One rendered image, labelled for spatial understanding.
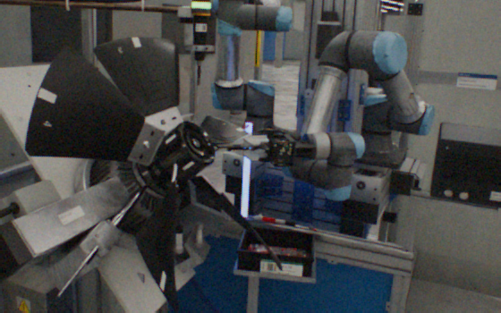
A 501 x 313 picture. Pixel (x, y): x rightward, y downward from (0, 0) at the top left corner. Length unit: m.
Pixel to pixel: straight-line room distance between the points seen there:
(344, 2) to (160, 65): 1.00
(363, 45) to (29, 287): 1.09
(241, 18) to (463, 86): 1.71
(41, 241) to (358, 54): 0.95
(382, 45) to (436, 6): 1.47
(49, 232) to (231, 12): 0.79
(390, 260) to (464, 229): 1.55
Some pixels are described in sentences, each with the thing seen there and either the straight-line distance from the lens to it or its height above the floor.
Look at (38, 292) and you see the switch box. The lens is 1.26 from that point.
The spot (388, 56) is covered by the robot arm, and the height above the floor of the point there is 1.43.
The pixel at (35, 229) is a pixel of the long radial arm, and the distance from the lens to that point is 0.89.
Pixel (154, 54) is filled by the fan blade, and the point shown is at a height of 1.40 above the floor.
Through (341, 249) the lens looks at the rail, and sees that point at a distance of 1.49.
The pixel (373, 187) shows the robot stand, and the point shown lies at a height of 0.97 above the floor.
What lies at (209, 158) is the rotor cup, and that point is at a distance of 1.04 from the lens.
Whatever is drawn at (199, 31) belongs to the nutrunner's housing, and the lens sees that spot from 1.10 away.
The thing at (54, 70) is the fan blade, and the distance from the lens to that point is 0.92.
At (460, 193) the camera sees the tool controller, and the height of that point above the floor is 1.08.
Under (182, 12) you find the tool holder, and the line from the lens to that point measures 1.10.
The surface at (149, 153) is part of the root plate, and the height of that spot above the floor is 1.20.
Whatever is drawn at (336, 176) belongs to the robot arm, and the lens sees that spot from 1.29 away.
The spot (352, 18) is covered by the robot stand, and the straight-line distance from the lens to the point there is 1.94.
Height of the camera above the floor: 1.48
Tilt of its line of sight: 13 degrees down
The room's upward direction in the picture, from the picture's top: 3 degrees clockwise
